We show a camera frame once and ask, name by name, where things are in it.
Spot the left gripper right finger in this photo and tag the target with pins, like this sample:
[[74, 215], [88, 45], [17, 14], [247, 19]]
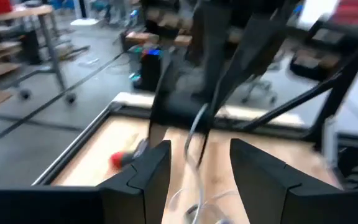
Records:
[[275, 199]]

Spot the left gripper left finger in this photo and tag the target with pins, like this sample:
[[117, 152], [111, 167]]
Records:
[[129, 202]]

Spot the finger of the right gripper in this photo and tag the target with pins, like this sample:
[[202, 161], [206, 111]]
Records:
[[253, 46], [169, 102]]

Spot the clear safety glasses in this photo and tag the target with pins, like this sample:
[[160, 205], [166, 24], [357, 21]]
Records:
[[191, 210]]

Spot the black computer tower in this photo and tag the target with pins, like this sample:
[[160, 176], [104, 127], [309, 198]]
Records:
[[151, 71]]

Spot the office chair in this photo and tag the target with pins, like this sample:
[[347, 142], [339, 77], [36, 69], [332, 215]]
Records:
[[259, 87]]

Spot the red black drill battery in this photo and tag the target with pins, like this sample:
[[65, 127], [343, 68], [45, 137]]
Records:
[[120, 159]]

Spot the cardboard box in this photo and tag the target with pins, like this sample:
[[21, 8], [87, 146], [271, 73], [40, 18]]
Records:
[[140, 38]]

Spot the wooden workbench on casters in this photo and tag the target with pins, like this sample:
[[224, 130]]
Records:
[[17, 13]]

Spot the black aluminium rig frame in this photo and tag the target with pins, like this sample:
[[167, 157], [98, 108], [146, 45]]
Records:
[[73, 148]]

